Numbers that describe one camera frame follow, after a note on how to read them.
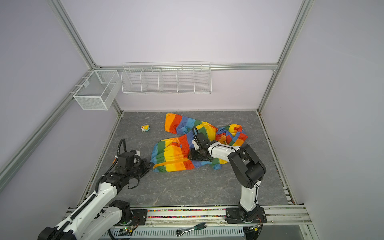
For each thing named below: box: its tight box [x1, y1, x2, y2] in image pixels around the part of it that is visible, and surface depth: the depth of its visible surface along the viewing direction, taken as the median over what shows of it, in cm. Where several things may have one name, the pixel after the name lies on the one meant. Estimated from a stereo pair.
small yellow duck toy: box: [140, 124, 150, 132], surface depth 109 cm
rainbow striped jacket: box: [150, 113, 248, 172], surface depth 98 cm
